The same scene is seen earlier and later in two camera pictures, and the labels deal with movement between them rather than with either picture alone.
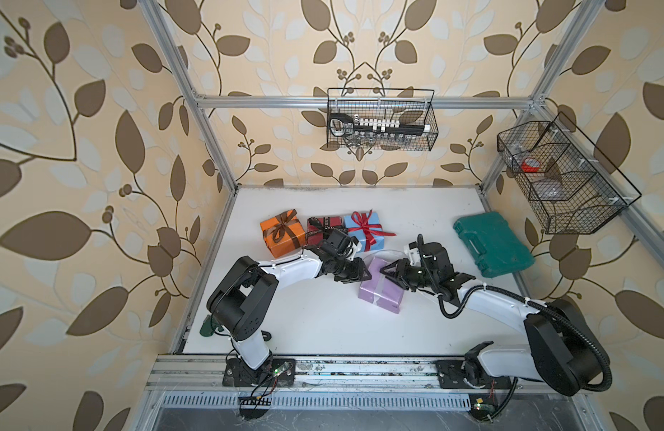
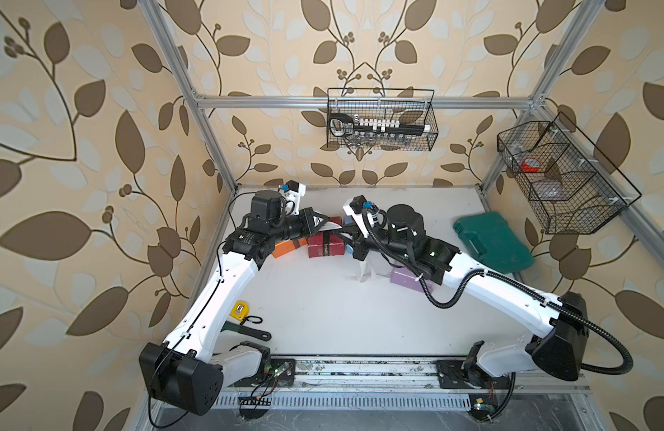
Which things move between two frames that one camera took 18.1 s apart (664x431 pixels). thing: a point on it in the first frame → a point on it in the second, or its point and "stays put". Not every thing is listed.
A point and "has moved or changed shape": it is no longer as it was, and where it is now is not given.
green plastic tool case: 496,248 stays put
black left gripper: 358,266 → 303,216
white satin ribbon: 381,286 has moved or changed shape
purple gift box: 381,291 has moved or changed shape
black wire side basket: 563,175 stays put
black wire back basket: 381,118 stays put
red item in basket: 528,168 stays put
